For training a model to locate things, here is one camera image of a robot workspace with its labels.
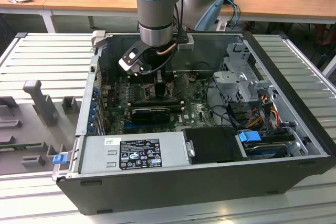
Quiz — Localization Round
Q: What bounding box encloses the blue cable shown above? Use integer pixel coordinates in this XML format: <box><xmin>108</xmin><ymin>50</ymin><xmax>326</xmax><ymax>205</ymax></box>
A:
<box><xmin>225</xmin><ymin>0</ymin><xmax>241</xmax><ymax>29</ymax></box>

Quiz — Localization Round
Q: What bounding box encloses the seated person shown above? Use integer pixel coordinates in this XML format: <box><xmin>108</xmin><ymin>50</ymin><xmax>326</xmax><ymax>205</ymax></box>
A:
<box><xmin>316</xmin><ymin>23</ymin><xmax>336</xmax><ymax>46</ymax></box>

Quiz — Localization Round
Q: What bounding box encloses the white power strip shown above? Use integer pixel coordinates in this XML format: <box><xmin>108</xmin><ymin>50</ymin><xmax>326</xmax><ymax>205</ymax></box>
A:
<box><xmin>215</xmin><ymin>20</ymin><xmax>228</xmax><ymax>32</ymax></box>

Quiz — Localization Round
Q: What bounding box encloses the blue plastic latch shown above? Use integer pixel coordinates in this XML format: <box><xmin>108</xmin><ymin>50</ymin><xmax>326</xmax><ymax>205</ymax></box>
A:
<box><xmin>52</xmin><ymin>154</ymin><xmax>66</xmax><ymax>166</ymax></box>

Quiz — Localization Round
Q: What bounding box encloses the green motherboard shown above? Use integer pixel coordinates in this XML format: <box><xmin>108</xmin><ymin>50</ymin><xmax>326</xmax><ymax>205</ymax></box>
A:
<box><xmin>103</xmin><ymin>73</ymin><xmax>224</xmax><ymax>135</ymax></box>

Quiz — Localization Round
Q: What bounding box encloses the coloured power wire bundle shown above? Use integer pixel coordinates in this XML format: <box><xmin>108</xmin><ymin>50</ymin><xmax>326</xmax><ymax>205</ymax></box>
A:
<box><xmin>246</xmin><ymin>104</ymin><xmax>280</xmax><ymax>130</ymax></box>

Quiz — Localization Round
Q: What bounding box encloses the CPU socket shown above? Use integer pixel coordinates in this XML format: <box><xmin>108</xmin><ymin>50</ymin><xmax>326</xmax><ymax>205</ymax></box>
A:
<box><xmin>143</xmin><ymin>82</ymin><xmax>177</xmax><ymax>102</ymax></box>

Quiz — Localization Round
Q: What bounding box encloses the wooden desk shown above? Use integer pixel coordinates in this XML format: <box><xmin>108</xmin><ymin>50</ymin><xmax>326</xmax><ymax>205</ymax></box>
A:
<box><xmin>43</xmin><ymin>0</ymin><xmax>336</xmax><ymax>35</ymax></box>
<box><xmin>0</xmin><ymin>0</ymin><xmax>53</xmax><ymax>34</ymax></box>

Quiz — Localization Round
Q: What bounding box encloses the black open PC case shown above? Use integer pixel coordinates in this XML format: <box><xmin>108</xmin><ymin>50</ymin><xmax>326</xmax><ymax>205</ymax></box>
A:
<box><xmin>51</xmin><ymin>30</ymin><xmax>336</xmax><ymax>216</ymax></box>

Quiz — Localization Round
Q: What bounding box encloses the grey metal drive cage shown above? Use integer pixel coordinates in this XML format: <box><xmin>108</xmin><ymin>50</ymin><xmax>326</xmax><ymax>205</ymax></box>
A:
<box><xmin>212</xmin><ymin>41</ymin><xmax>280</xmax><ymax>130</ymax></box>

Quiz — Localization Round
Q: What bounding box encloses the hard disk in blue carrier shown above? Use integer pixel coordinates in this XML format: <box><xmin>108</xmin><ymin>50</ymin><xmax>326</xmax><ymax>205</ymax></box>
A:
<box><xmin>237</xmin><ymin>130</ymin><xmax>295</xmax><ymax>161</ymax></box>

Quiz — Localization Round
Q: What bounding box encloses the black plastic shroud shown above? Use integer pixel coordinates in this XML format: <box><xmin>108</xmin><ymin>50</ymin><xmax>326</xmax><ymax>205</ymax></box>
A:
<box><xmin>182</xmin><ymin>126</ymin><xmax>249</xmax><ymax>165</ymax></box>

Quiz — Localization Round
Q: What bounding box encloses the grey parts rack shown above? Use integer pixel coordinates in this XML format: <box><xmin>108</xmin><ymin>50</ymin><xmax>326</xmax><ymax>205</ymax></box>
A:
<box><xmin>0</xmin><ymin>79</ymin><xmax>85</xmax><ymax>176</ymax></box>

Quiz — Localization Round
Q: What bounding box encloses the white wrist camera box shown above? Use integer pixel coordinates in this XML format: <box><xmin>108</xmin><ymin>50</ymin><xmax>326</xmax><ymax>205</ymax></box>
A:
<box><xmin>118</xmin><ymin>46</ymin><xmax>144</xmax><ymax>77</ymax></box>

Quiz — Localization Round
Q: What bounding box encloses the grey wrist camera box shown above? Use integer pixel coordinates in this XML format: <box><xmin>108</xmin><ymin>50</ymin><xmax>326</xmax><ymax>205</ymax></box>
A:
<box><xmin>177</xmin><ymin>36</ymin><xmax>195</xmax><ymax>52</ymax></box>

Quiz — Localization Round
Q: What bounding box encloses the metal socket cover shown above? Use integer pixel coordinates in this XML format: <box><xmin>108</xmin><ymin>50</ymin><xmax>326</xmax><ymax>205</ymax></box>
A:
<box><xmin>170</xmin><ymin>74</ymin><xmax>190</xmax><ymax>98</ymax></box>

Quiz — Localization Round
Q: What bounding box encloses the grey power supply unit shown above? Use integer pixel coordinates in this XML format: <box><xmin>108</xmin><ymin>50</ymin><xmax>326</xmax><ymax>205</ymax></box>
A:
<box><xmin>78</xmin><ymin>131</ymin><xmax>191</xmax><ymax>175</ymax></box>

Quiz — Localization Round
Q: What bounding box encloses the black graphics card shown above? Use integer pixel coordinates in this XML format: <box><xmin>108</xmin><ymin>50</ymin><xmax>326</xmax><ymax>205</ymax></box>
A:
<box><xmin>130</xmin><ymin>106</ymin><xmax>171</xmax><ymax>125</ymax></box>

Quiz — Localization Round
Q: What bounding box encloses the black RAM stick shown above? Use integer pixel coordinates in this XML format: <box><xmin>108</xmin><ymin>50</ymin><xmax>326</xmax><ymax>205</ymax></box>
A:
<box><xmin>130</xmin><ymin>97</ymin><xmax>184</xmax><ymax>112</ymax></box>

